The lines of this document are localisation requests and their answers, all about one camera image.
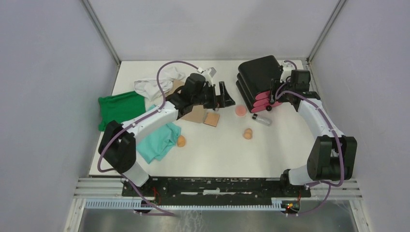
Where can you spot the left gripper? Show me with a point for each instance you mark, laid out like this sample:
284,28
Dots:
219,101

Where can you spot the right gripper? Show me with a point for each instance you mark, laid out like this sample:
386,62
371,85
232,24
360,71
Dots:
275,82

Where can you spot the tan square compact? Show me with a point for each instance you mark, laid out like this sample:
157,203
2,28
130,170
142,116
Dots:
212,119

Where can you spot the pink round sponge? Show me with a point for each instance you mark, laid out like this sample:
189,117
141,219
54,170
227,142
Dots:
241,110

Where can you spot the black pink drawer organizer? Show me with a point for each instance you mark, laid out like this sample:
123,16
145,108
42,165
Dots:
254,82

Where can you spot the orange gourd makeup sponge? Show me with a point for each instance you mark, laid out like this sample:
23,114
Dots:
248,134

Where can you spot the orange teardrop makeup sponge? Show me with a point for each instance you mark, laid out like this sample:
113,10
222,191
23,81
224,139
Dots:
181,141

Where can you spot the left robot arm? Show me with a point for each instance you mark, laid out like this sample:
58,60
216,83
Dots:
119,141

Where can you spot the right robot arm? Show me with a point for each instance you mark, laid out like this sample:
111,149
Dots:
332,157

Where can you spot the tan cloth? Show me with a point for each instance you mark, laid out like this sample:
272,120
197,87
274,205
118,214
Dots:
198,113

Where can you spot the clear bottle black cap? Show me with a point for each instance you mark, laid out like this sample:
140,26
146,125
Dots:
261,119

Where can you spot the white cloth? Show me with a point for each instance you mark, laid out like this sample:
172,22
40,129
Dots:
148,86

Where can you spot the teal cloth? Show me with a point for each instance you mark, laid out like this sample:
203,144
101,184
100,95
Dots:
156,145

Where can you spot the green cloth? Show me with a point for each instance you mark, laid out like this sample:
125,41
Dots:
121,107

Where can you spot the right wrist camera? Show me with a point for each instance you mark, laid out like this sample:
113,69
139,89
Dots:
287,67

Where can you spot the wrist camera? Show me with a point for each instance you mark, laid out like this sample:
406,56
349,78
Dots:
287,67
208,74

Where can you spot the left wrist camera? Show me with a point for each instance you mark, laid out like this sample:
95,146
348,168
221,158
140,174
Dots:
208,74

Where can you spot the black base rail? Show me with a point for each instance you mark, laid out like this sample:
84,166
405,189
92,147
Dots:
219,191

